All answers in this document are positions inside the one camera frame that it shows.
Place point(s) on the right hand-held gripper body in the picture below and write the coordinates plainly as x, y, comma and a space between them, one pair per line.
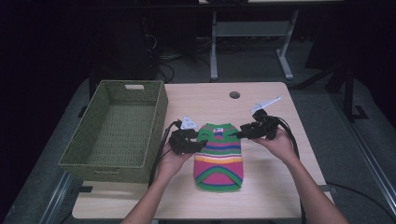
267, 126

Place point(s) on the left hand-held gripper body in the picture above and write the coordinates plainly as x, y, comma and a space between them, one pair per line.
179, 141

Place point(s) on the striped knitted pet sweater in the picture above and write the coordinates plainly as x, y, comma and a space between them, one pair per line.
219, 155

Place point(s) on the person's left hand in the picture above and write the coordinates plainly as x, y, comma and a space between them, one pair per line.
171, 165

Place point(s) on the person's right hand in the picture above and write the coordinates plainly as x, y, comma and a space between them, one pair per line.
281, 147

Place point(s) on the green woven basket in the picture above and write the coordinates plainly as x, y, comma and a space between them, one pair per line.
121, 133

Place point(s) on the black metal stand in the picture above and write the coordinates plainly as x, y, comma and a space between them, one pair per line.
349, 90

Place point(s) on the white metal desk frame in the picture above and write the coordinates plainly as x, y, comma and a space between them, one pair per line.
249, 28

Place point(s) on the metal floor rail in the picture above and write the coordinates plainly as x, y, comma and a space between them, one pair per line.
370, 168
56, 199

